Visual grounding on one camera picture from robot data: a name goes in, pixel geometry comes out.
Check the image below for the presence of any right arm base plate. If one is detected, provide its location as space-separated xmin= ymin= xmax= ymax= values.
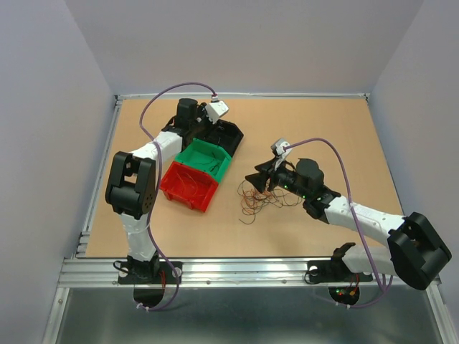
xmin=303 ymin=259 xmax=373 ymax=285

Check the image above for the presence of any black thin wire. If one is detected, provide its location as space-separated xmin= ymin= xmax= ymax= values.
xmin=195 ymin=152 xmax=225 ymax=176

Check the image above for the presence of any aluminium mounting rail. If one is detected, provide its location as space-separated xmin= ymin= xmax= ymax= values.
xmin=57 ymin=254 xmax=442 ymax=289

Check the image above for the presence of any green plastic bin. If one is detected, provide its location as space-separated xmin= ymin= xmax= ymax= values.
xmin=174 ymin=138 xmax=232 ymax=183

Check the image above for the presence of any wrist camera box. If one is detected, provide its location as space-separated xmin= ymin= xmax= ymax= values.
xmin=270 ymin=138 xmax=292 ymax=171
xmin=204 ymin=94 xmax=230 ymax=124

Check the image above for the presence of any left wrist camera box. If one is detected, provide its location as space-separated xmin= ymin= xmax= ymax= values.
xmin=204 ymin=94 xmax=230 ymax=124

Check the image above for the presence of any thin wire bundle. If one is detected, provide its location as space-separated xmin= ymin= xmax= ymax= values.
xmin=236 ymin=178 xmax=306 ymax=225

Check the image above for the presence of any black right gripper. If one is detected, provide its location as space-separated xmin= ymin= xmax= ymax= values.
xmin=243 ymin=157 xmax=309 ymax=200

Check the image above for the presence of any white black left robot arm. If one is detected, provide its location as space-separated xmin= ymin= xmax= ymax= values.
xmin=105 ymin=98 xmax=216 ymax=284

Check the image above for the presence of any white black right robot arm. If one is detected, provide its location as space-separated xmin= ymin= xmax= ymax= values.
xmin=245 ymin=158 xmax=452 ymax=290

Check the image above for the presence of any orange thin wire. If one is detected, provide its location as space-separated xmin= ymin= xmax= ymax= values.
xmin=171 ymin=171 xmax=209 ymax=201

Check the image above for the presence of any red plastic bin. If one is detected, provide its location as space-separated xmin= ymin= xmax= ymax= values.
xmin=160 ymin=161 xmax=219 ymax=213

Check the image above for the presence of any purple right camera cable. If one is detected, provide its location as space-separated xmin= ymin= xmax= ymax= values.
xmin=283 ymin=138 xmax=394 ymax=309

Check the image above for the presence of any black plastic bin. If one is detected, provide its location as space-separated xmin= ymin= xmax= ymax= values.
xmin=162 ymin=116 xmax=244 ymax=157

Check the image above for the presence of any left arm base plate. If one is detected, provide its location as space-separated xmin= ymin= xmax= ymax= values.
xmin=113 ymin=260 xmax=176 ymax=285

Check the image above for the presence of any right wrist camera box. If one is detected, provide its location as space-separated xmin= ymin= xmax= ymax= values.
xmin=270 ymin=138 xmax=292 ymax=171

